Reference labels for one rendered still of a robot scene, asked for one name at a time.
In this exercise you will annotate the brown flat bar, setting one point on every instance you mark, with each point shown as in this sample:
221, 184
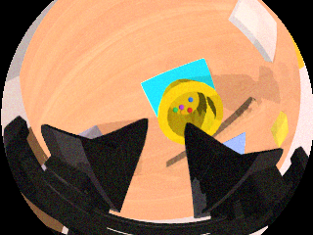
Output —
227, 127

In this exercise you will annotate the yellow block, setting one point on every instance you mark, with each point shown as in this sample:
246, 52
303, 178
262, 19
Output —
280, 129

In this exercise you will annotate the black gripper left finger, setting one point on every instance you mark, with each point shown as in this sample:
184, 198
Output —
109, 160

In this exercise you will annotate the yellow cup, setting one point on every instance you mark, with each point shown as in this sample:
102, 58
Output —
207, 108

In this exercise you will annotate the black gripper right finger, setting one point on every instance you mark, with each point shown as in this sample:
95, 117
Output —
216, 170

